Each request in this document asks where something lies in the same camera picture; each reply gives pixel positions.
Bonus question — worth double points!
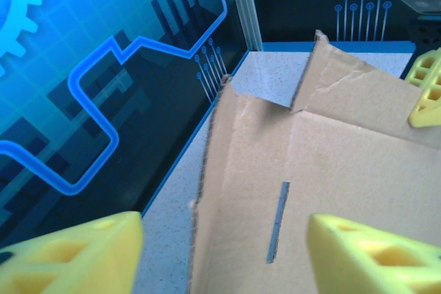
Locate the aluminium frame post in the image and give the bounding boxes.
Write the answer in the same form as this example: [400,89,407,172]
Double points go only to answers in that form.
[225,0,265,52]

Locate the brown cardboard box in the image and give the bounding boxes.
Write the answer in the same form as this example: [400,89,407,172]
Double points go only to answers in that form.
[187,28,441,294]

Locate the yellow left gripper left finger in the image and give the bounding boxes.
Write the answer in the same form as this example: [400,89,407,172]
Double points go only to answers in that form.
[0,210,144,294]

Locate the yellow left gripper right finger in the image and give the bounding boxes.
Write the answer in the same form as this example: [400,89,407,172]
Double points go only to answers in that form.
[307,213,441,294]

